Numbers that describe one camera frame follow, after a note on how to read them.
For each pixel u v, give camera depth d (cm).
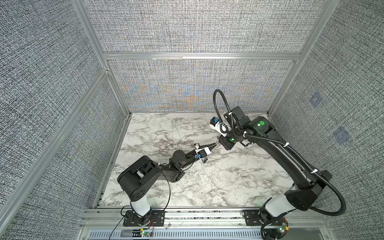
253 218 73
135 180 47
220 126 62
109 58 88
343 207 39
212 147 74
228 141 62
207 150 63
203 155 62
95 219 75
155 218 73
